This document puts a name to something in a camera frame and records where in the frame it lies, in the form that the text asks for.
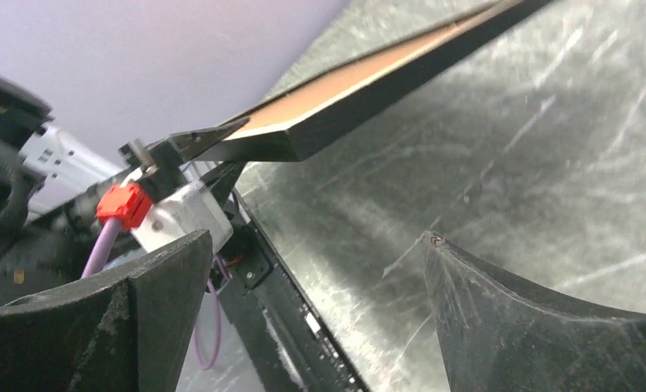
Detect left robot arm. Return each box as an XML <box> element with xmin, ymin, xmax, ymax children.
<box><xmin>0</xmin><ymin>78</ymin><xmax>247</xmax><ymax>330</ymax></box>

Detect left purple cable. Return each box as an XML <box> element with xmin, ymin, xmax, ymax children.
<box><xmin>80</xmin><ymin>216</ymin><xmax>232</xmax><ymax>372</ymax></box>

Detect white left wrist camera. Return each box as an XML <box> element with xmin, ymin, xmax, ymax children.
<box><xmin>96</xmin><ymin>180</ymin><xmax>234</xmax><ymax>256</ymax></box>

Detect brown backing board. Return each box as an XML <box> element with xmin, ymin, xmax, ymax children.
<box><xmin>227</xmin><ymin>11</ymin><xmax>487</xmax><ymax>140</ymax></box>

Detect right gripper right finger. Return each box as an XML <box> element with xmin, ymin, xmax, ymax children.
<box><xmin>421</xmin><ymin>231</ymin><xmax>646</xmax><ymax>391</ymax></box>

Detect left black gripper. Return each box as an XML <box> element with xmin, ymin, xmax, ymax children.
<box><xmin>30</xmin><ymin>117</ymin><xmax>250</xmax><ymax>254</ymax></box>

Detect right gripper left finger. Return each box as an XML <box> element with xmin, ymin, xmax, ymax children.
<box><xmin>0</xmin><ymin>229</ymin><xmax>212</xmax><ymax>391</ymax></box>

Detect wooden picture frame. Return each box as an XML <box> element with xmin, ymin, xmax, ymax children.
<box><xmin>198</xmin><ymin>1</ymin><xmax>549</xmax><ymax>163</ymax></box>

